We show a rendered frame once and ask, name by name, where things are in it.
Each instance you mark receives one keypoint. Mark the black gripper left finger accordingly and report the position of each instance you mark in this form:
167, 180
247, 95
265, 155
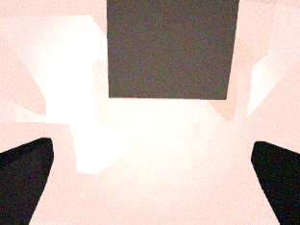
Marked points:
23, 177

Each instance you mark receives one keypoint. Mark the grey two-prong plug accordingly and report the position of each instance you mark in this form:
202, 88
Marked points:
170, 49

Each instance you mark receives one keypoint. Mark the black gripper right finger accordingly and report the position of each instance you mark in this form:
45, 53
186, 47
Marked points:
278, 171

